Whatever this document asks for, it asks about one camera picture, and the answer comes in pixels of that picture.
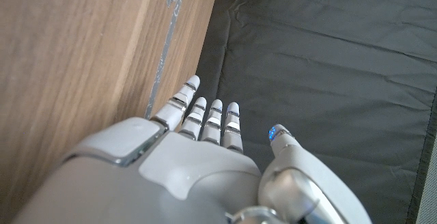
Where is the grey tape outline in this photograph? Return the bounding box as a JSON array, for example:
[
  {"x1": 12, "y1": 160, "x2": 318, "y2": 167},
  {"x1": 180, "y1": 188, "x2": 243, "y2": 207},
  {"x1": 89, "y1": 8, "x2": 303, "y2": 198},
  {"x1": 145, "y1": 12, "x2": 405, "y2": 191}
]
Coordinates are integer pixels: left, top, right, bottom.
[{"x1": 144, "y1": 0, "x2": 189, "y2": 120}]

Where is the black backdrop curtain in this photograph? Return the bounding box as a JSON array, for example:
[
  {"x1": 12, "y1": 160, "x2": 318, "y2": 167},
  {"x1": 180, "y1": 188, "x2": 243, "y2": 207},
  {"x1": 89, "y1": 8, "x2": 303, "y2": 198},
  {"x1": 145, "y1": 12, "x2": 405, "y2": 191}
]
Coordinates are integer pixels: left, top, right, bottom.
[{"x1": 195, "y1": 0, "x2": 437, "y2": 224}]

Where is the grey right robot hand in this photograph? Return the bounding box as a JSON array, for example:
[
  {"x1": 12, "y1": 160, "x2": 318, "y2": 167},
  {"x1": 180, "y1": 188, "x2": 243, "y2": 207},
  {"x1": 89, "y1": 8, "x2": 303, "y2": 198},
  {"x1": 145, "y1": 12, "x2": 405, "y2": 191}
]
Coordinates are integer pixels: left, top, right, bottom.
[{"x1": 10, "y1": 74, "x2": 373, "y2": 224}]

